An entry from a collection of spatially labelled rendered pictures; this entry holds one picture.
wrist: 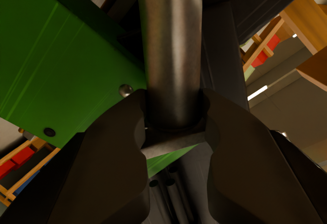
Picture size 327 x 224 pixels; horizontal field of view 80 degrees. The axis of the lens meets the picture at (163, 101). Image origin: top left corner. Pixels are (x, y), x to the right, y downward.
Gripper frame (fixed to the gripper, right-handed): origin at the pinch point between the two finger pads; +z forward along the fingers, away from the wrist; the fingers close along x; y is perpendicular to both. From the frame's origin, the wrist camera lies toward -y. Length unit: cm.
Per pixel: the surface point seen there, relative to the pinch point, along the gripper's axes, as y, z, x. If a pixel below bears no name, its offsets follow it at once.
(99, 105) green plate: 2.6, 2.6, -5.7
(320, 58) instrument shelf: 15, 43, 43
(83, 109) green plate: 2.9, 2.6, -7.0
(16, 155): 325, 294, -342
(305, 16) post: 8, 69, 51
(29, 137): 16.9, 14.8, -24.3
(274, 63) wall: 314, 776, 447
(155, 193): 11.5, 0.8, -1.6
